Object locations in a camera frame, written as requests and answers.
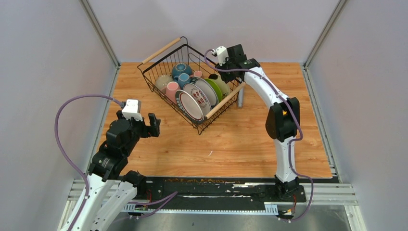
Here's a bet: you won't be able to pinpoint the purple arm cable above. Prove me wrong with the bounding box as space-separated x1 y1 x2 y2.
54 94 179 231
204 49 314 222

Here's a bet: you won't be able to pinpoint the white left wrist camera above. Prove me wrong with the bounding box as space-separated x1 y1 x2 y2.
121 99 143 121

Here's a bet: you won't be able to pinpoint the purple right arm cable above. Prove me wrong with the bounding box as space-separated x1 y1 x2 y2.
204 49 314 222

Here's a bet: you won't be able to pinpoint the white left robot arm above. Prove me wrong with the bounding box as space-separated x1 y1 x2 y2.
61 111 161 231

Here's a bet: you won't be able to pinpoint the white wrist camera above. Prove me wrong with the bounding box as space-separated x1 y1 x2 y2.
121 99 143 121
212 46 229 66

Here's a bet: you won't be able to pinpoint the grey cylindrical handle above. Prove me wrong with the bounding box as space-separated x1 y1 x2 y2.
237 88 244 108

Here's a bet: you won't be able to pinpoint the pink cup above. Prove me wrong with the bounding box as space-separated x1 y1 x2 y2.
166 81 180 103

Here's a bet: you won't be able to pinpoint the white plate dark striped rim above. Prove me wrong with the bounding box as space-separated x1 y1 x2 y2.
175 90 204 124

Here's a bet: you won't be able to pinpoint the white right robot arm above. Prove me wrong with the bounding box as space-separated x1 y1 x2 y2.
211 44 301 201

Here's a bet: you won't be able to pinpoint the beige ceramic bowl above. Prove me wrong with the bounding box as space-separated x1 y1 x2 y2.
154 75 173 93

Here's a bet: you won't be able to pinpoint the dark blue ceramic bowl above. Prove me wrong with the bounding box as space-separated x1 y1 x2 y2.
171 63 193 77

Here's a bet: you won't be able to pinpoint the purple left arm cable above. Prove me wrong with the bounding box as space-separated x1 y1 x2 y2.
54 94 179 231

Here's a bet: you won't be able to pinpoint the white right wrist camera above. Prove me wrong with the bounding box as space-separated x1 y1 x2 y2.
212 46 229 66

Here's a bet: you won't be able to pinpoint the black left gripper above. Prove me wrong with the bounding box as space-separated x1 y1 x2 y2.
117 110 161 155

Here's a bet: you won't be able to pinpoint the white plate red characters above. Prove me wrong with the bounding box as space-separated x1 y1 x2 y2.
183 83 212 116

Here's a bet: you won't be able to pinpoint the white plate green lettered rim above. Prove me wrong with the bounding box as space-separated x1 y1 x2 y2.
191 77 219 108

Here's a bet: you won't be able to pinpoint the cream plate black splotch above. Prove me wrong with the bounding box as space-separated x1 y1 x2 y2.
209 74 230 99

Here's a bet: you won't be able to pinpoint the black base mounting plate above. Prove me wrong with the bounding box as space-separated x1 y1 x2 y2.
135 177 306 212

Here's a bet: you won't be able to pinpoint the lime green plate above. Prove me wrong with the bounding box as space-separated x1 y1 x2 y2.
204 78 223 102

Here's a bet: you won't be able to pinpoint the black wire dish rack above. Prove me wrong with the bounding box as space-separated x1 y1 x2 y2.
138 36 243 134

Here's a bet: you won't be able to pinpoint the small mauve cup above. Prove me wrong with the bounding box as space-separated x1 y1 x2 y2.
193 70 203 78

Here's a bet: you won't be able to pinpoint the light blue mug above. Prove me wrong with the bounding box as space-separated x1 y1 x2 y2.
173 73 191 90

